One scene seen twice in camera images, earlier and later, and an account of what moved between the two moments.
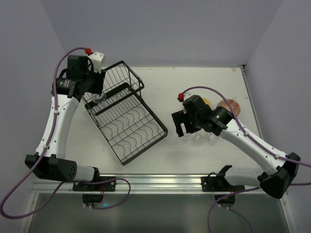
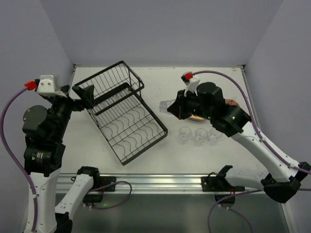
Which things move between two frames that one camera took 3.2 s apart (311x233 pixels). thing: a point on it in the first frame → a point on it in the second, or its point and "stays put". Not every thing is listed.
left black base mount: [106, 186] stays put
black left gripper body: [99, 81] → [75, 102]
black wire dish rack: [124, 119] stays put
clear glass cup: [212, 138] stays put
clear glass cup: [200, 139] stays put
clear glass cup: [98, 98] → [164, 105]
